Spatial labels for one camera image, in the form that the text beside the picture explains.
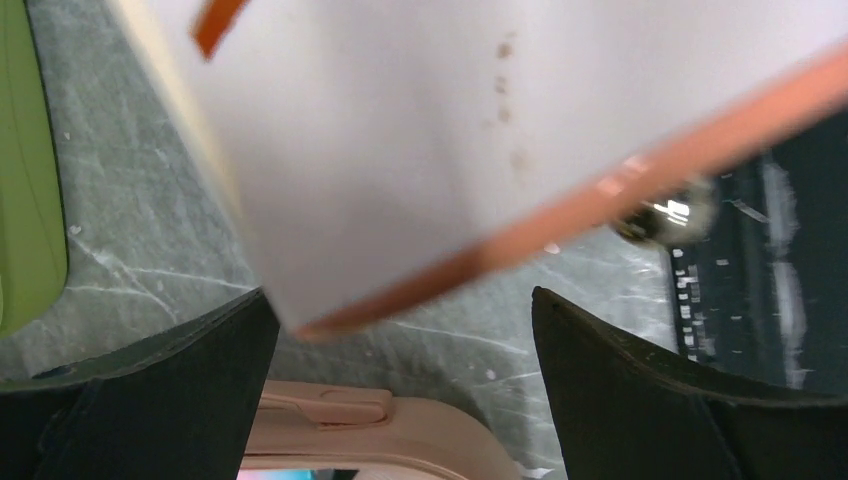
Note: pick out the green plastic tray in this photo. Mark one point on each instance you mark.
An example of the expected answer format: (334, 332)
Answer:
(34, 259)

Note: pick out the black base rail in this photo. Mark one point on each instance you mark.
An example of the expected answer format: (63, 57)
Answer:
(764, 293)

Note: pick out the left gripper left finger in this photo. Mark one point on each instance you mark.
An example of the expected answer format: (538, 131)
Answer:
(177, 405)

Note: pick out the pink blue spray bottle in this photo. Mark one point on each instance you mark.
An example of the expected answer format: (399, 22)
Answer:
(277, 474)

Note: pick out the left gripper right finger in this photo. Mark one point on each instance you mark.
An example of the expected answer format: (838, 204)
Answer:
(626, 408)

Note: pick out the pink hard-shell suitcase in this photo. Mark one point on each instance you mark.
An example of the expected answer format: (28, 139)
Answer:
(307, 426)

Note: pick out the cream appliance with orange rim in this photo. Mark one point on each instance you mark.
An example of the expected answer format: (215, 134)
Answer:
(374, 155)

